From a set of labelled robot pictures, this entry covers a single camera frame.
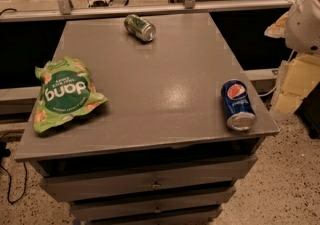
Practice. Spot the green dang chips bag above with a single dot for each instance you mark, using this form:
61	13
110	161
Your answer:
67	91

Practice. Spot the grey drawer cabinet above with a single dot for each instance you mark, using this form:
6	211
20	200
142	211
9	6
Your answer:
159	151

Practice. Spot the green soda can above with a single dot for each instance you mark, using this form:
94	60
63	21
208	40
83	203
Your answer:
140	27

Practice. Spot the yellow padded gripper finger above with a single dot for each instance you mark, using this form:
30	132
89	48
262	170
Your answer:
296	80

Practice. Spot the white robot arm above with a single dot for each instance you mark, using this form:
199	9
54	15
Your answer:
300	27

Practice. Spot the blue pepsi can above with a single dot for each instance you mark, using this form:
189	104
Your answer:
239	113

